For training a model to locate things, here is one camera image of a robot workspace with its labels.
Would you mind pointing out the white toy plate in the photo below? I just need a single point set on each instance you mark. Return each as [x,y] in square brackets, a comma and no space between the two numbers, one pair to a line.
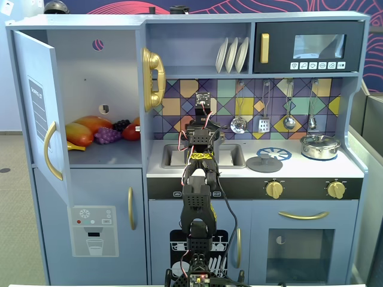
[231,55]
[241,55]
[221,56]

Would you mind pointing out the yellow toy banana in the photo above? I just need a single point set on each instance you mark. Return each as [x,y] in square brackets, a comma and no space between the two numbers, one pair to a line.
[74,147]

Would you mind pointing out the dark floor disc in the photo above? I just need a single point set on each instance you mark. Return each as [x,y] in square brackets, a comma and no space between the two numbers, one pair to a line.
[4,170]

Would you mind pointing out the dark toy grapes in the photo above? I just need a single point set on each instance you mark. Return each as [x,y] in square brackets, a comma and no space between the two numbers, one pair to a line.
[121,125]

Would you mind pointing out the white wall socket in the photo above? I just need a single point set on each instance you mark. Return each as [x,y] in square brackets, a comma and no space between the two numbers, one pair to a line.
[7,8]

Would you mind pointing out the black microwave door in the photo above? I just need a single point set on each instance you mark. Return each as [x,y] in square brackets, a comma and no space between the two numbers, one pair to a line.
[278,51]

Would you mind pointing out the black round object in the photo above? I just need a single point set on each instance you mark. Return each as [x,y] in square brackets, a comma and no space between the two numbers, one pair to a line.
[179,10]

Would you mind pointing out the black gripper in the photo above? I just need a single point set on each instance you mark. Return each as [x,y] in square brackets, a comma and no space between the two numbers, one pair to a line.
[201,114]

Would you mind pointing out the small wrist camera board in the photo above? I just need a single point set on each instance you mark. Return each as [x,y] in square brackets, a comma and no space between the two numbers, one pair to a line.
[203,98]

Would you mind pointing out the steel ladle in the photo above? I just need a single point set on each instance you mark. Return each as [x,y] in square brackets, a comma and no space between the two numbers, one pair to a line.
[288,122]

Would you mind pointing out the yellow red toy mango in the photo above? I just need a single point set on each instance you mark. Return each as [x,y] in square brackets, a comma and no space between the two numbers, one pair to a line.
[79,134]

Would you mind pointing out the blue toy kitchen body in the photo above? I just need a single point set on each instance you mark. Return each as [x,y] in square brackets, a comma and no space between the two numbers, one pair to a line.
[98,77]

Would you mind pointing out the oven door with window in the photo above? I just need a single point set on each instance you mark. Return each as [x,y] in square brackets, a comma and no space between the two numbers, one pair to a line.
[344,239]

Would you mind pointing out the steel spoon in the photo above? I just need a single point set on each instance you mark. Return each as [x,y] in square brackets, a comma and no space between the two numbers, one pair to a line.
[312,122]

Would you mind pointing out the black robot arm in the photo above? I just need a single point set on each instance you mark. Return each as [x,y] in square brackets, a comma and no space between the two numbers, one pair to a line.
[196,209]

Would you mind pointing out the green controller board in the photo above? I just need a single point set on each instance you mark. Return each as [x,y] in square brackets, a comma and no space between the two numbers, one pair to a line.
[199,280]

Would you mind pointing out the purple toy grapes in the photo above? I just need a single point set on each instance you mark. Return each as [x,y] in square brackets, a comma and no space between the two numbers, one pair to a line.
[107,136]

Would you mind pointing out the blue fridge door with list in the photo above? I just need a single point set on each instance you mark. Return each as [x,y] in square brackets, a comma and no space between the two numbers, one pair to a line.
[36,104]

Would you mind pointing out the gray toy faucet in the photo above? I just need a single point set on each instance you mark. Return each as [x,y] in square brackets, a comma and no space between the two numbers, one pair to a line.
[221,139]

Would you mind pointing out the steel pot with lid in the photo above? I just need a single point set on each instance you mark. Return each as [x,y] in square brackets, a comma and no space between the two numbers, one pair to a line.
[320,148]

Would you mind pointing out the gold toy telephone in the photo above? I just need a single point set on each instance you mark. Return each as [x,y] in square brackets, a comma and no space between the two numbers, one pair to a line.
[149,80]

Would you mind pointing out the gray toy sink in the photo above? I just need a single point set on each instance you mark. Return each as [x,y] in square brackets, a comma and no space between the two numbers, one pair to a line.
[236,155]

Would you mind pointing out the black helmet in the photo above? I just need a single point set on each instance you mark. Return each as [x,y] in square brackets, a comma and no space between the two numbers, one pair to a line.
[56,6]

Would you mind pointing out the freezer door with dispenser print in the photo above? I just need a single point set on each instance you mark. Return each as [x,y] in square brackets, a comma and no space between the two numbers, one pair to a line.
[95,185]

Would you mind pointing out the orange red toy mango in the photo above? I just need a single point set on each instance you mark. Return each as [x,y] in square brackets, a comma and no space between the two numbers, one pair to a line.
[95,123]

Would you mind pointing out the gray round lid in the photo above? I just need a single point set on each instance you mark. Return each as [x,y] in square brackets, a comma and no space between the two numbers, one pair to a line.
[264,164]

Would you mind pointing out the red toy tomato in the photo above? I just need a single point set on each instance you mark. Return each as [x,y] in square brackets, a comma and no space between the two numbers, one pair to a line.
[130,134]

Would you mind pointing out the steel skimmer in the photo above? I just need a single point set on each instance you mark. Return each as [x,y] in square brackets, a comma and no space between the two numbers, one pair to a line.
[238,125]

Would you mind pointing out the dishwasher door with dish print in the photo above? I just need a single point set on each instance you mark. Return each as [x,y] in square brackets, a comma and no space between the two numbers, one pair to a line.
[161,218]

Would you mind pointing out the gold stove knob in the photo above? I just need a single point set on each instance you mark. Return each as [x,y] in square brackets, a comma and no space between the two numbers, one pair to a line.
[274,189]
[336,189]

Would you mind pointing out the steel slotted spatula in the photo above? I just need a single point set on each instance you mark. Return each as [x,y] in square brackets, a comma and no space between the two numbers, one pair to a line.
[264,125]

